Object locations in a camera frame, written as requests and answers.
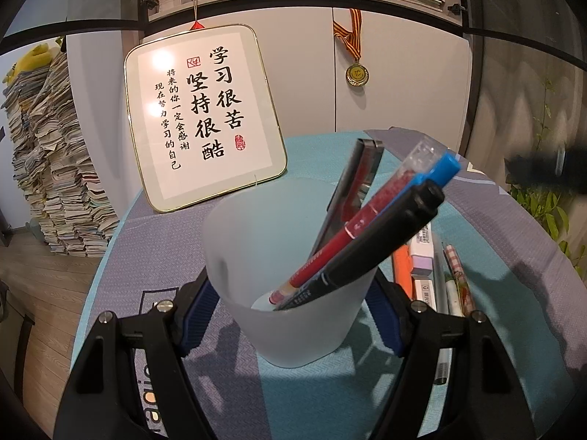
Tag red pen with clear cap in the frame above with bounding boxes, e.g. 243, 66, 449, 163
268, 136, 438, 305

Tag translucent white plastic cup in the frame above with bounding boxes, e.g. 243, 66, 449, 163
202, 178, 379, 368

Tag orange highlighter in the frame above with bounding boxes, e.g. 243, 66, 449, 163
391, 244, 416, 301

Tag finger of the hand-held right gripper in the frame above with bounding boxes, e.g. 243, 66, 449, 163
504, 143, 587, 184

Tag green and white pen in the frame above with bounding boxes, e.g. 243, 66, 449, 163
444, 272, 465, 318

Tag dark framed glass door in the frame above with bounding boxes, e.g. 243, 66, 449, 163
0, 0, 152, 56
459, 0, 587, 65

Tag white eraser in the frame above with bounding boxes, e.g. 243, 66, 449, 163
410, 275, 438, 312

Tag blue pen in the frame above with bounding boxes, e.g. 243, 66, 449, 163
293, 153, 462, 285

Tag white correction tape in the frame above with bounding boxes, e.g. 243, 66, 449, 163
406, 222, 435, 257

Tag green leafy plant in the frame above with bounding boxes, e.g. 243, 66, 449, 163
507, 78, 587, 280

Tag purple eraser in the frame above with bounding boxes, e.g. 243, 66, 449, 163
410, 253, 435, 278

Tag black marker pen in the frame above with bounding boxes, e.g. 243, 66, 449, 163
273, 180, 445, 312

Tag dark grey pen with clip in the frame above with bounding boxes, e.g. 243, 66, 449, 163
307, 138, 383, 262

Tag framed calligraphy sign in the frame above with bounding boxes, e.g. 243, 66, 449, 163
124, 23, 289, 214

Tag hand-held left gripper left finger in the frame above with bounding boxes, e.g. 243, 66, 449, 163
52, 268, 221, 440

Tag thin clear pen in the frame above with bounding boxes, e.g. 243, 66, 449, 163
431, 250, 452, 386

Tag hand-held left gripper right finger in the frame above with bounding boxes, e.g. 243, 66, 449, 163
364, 270, 537, 440

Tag yellow plush toy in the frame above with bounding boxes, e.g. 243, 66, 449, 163
4, 37, 65, 85

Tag pink patterned pen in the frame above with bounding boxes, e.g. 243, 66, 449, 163
441, 243, 478, 317

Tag gold medal with striped ribbon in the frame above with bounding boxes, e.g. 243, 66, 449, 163
332, 8, 370, 88

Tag tall stack of books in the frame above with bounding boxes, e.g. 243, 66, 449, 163
0, 50, 121, 257

